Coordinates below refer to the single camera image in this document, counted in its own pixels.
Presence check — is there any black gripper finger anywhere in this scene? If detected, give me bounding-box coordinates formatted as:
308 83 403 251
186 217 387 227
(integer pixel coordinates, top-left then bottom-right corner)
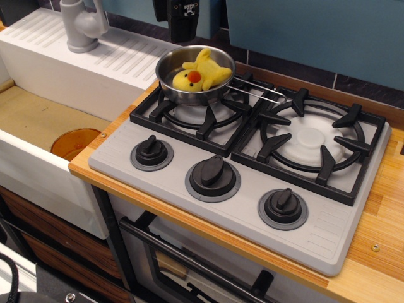
153 0 167 22
167 0 199 43

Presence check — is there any yellow stuffed duck toy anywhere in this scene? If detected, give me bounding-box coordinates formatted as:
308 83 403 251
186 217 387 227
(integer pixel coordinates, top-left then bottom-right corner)
172 48 232 92

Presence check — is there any stainless steel pan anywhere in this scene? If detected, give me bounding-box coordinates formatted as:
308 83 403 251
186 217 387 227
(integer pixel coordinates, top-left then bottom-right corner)
155 45 288 107

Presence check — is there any grey toy faucet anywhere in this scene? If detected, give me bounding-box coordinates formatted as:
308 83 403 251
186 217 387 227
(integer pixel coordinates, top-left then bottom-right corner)
60 0 109 54

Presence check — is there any black left burner grate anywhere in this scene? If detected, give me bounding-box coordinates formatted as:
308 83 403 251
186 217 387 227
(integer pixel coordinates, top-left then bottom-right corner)
129 72 274 157

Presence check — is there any black burner grate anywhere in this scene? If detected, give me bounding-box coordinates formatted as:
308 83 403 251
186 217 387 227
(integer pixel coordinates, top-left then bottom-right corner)
129 72 274 157
231 88 390 206

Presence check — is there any white toy sink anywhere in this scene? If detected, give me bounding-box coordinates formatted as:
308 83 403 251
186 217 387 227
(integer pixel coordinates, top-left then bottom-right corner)
1 8 175 239

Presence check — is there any black left stove knob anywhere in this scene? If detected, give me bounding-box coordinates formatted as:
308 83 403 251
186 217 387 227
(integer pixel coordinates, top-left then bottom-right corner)
130 135 174 172

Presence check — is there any black stove knob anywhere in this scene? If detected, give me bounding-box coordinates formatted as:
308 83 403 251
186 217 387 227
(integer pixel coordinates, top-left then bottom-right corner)
258 188 309 231
130 135 174 172
185 155 241 203

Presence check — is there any orange plastic bowl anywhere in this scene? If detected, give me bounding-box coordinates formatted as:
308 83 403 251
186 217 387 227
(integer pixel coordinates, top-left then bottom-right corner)
50 128 100 161

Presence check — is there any black middle stove knob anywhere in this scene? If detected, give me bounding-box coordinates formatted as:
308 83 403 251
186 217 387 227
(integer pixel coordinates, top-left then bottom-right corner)
185 155 241 203

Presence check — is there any grey toy stove top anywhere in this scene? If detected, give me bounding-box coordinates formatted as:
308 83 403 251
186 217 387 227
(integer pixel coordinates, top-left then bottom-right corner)
88 74 391 276

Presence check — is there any black right burner grate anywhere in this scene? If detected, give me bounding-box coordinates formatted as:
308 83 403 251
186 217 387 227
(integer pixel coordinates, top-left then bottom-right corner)
231 88 390 206

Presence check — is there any black right stove knob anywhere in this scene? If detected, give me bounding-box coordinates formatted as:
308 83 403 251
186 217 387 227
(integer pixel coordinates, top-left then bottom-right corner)
258 188 309 231

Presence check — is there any toy oven door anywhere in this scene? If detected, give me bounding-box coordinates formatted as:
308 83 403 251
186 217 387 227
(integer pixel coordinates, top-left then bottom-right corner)
109 193 357 303

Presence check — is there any wooden drawer front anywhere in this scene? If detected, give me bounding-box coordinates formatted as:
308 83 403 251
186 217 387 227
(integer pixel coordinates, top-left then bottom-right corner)
1 187 134 302

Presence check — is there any teal right wall cabinet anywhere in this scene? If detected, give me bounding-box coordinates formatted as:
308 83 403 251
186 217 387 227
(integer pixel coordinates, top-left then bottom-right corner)
227 1 403 90

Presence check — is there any black oven door handle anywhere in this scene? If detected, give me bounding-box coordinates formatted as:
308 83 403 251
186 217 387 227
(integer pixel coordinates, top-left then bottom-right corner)
119 211 273 302

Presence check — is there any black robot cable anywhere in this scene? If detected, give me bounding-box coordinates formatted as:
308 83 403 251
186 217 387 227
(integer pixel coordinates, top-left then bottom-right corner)
0 252 20 303

